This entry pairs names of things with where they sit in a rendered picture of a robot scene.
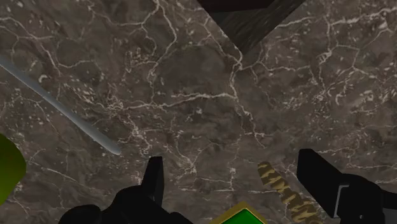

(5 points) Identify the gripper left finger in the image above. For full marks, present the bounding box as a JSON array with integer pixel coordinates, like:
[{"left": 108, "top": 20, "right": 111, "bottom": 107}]
[{"left": 58, "top": 156, "right": 193, "bottom": 224}]

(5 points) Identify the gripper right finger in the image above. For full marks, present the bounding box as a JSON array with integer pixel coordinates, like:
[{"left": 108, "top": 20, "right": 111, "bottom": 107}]
[{"left": 296, "top": 148, "right": 397, "bottom": 224}]

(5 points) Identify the tan camouflage stick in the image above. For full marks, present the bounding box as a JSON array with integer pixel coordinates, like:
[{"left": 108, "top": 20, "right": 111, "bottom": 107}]
[{"left": 257, "top": 161, "right": 323, "bottom": 224}]

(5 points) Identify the green box with gold rim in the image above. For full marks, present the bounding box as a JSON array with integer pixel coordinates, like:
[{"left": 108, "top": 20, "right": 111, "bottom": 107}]
[{"left": 208, "top": 202, "right": 269, "bottom": 224}]

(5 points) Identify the grey knife blade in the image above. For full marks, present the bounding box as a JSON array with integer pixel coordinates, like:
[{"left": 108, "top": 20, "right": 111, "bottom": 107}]
[{"left": 0, "top": 55, "right": 122, "bottom": 156}]

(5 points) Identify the green round object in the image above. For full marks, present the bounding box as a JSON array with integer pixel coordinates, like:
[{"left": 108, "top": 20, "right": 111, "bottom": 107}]
[{"left": 0, "top": 134, "right": 27, "bottom": 206}]

